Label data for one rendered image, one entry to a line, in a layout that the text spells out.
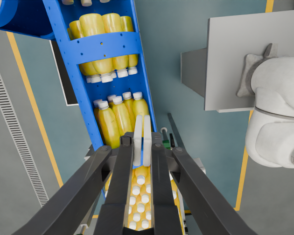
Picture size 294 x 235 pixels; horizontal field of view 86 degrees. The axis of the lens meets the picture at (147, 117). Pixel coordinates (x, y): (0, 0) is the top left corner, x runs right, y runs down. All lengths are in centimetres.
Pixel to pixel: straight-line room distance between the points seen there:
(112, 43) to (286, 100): 56
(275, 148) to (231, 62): 37
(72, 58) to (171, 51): 131
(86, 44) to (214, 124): 174
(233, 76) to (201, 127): 125
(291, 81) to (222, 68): 25
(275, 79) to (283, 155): 24
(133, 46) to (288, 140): 56
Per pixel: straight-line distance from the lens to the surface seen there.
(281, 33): 89
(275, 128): 67
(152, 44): 173
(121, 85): 78
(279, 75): 67
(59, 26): 58
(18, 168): 279
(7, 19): 96
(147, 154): 15
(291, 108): 67
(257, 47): 84
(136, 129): 17
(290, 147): 66
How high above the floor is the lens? 172
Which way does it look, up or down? 70 degrees down
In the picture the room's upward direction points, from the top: 179 degrees counter-clockwise
